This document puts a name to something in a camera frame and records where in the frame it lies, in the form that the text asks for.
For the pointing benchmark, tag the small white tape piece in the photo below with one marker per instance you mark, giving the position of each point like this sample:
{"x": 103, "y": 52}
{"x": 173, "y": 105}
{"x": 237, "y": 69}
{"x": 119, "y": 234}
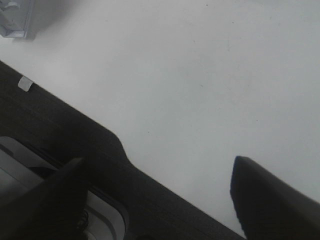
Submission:
{"x": 25, "y": 83}

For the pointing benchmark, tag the white microwave door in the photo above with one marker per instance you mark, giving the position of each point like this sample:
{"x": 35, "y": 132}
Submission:
{"x": 15, "y": 18}

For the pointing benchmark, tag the grey robot base unit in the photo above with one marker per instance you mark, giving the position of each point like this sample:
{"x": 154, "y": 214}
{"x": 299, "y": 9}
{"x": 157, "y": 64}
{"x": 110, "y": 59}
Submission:
{"x": 104, "y": 220}

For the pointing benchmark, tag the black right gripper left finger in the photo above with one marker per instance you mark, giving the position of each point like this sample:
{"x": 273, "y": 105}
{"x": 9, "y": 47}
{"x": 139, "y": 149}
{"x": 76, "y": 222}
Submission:
{"x": 53, "y": 210}

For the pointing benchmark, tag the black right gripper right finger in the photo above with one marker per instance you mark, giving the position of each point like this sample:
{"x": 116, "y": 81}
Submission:
{"x": 268, "y": 208}

